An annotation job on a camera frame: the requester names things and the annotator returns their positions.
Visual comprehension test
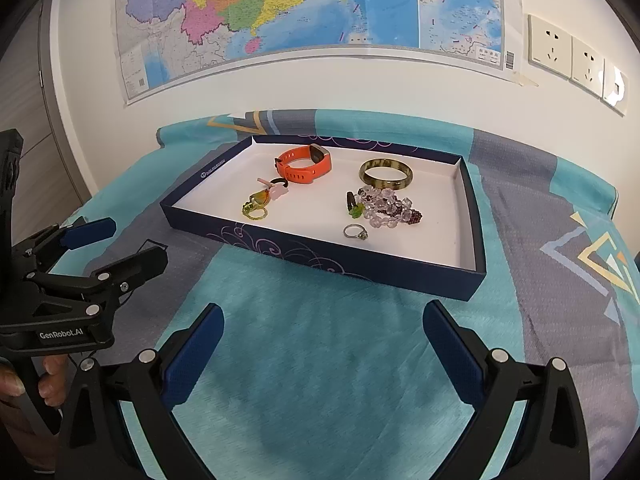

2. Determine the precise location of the black ring with pink tag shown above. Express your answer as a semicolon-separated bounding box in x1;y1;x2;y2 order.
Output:
256;176;292;202

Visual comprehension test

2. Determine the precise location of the person's left forearm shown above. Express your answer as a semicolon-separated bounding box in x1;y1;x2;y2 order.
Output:
0;400;57;473

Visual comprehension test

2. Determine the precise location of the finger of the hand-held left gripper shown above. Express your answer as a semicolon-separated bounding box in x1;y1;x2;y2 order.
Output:
20;217;117;267
30;245;169;319

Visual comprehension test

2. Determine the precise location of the colourful wall map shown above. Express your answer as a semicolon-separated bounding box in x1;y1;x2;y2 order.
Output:
114;0;523;107

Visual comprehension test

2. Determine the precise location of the wardrobe door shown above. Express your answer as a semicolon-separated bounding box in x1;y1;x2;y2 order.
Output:
0;0;101;216

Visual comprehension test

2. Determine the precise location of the orange smart watch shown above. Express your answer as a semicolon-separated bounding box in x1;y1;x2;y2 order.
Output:
274;143;332;186

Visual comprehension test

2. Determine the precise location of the tortoiseshell bangle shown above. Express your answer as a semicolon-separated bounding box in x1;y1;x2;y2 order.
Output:
358;157;414;192

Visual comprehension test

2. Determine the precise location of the white wall socket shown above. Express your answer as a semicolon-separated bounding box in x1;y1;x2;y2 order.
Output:
528;14;573;81
602;57;630;117
570;35;606;98

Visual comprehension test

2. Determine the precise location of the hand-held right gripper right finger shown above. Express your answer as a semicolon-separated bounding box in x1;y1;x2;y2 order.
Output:
422;300;591;480

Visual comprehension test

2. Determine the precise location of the dark blue shallow box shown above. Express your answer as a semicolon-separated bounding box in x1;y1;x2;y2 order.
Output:
160;134;487;302

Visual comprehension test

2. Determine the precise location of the person's left hand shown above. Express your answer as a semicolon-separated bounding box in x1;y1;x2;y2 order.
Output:
0;355;69;406

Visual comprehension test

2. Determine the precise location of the clear crystal bead bracelet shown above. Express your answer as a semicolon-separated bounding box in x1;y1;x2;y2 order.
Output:
356;185;416;228

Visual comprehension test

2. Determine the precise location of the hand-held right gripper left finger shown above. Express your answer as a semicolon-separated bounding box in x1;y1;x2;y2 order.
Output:
54;302;226;480

